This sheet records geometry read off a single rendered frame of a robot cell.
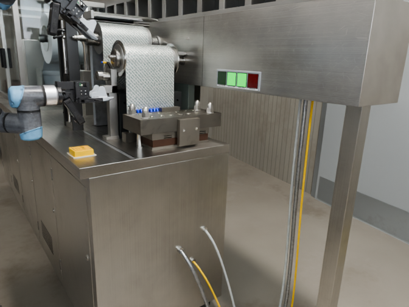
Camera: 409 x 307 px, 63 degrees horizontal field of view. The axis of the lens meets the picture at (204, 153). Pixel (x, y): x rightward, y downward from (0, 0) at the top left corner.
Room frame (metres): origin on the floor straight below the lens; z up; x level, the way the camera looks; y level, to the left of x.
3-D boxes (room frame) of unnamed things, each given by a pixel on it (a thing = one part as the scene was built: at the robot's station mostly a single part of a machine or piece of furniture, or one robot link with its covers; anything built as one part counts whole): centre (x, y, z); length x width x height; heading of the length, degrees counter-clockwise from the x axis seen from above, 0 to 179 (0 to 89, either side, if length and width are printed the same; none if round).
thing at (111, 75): (1.46, 0.43, 1.05); 0.06 x 0.05 x 0.31; 128
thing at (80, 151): (1.19, 0.46, 0.91); 0.07 x 0.07 x 0.02; 38
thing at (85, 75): (2.10, 0.73, 1.19); 0.14 x 0.14 x 0.57
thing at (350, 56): (2.25, 0.42, 1.29); 3.10 x 0.28 x 0.30; 38
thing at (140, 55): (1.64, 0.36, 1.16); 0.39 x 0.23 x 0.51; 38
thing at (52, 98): (1.23, 0.58, 1.11); 0.08 x 0.05 x 0.08; 38
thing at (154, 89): (1.49, 0.25, 1.11); 0.23 x 0.01 x 0.18; 128
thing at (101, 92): (1.32, 0.41, 1.11); 0.09 x 0.03 x 0.06; 119
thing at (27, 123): (1.18, 0.65, 1.01); 0.11 x 0.08 x 0.11; 83
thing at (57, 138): (2.23, 0.92, 0.88); 2.52 x 0.66 x 0.04; 38
